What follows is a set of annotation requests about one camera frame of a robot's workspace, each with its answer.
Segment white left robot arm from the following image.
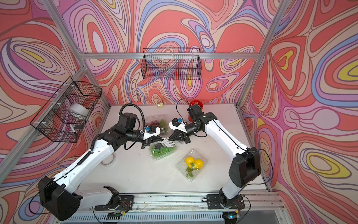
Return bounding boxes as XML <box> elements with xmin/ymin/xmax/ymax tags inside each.
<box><xmin>38</xmin><ymin>113</ymin><xmax>163</xmax><ymax>221</ymax></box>

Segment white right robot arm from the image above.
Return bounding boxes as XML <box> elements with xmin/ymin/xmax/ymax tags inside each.
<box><xmin>169</xmin><ymin>105</ymin><xmax>261</xmax><ymax>209</ymax></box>

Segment clear tape roll on table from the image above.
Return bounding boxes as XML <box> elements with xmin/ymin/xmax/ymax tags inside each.
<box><xmin>100</xmin><ymin>153</ymin><xmax>116</xmax><ymax>166</ymax></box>

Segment white tape roll in basket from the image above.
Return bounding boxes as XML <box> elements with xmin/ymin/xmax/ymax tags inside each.
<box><xmin>67</xmin><ymin>103</ymin><xmax>89</xmax><ymax>119</ymax></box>

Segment clamshell with yellow fruit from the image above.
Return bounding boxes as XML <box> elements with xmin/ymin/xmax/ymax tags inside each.
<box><xmin>176</xmin><ymin>148</ymin><xmax>208</xmax><ymax>182</ymax></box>

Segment large clamshell red green grapes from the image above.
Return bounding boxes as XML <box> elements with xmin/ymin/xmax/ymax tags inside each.
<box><xmin>145</xmin><ymin>115</ymin><xmax>171</xmax><ymax>137</ymax></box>

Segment red plastic cup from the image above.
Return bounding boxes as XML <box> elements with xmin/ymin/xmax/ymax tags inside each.
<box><xmin>188</xmin><ymin>100</ymin><xmax>203</xmax><ymax>122</ymax></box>

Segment back wire basket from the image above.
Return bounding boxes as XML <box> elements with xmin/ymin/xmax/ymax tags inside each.
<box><xmin>140</xmin><ymin>47</ymin><xmax>202</xmax><ymax>80</ymax></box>

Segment clamshell green and dark grapes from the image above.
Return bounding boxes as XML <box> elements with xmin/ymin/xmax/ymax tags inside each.
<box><xmin>149</xmin><ymin>142</ymin><xmax>177</xmax><ymax>160</ymax></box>

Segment left wire basket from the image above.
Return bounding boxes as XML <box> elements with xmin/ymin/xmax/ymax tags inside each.
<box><xmin>30</xmin><ymin>77</ymin><xmax>102</xmax><ymax>143</ymax></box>

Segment wire basket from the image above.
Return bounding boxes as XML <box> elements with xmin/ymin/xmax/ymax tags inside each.
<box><xmin>140</xmin><ymin>47</ymin><xmax>202</xmax><ymax>80</ymax></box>
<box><xmin>30</xmin><ymin>77</ymin><xmax>102</xmax><ymax>143</ymax></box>

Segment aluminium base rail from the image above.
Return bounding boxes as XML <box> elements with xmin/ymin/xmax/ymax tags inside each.
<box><xmin>65</xmin><ymin>191</ymin><xmax>290</xmax><ymax>224</ymax></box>

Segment white sticker sheet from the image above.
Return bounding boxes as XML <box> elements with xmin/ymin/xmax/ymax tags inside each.
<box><xmin>159</xmin><ymin>138</ymin><xmax>176</xmax><ymax>148</ymax></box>

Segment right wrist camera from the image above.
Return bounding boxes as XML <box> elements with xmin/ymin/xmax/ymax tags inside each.
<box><xmin>169</xmin><ymin>118</ymin><xmax>187</xmax><ymax>133</ymax></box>

